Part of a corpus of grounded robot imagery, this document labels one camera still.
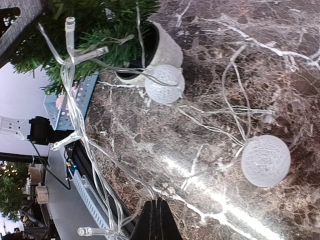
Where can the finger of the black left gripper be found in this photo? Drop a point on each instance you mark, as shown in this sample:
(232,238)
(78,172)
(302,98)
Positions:
(30,11)

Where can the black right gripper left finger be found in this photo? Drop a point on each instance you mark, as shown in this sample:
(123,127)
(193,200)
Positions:
(145,229)

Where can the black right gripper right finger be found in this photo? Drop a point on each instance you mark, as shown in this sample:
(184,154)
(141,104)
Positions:
(166,226)

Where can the small green christmas tree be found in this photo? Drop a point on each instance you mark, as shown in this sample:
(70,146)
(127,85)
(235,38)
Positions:
(123,26)

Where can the white ball string lights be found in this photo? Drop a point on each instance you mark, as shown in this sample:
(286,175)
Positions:
(253,62)

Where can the pink bauble ornaments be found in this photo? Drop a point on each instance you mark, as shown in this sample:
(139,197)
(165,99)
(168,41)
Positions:
(62,100)

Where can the white perforated cable tray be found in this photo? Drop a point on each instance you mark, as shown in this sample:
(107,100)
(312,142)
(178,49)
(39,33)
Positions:
(92,202)

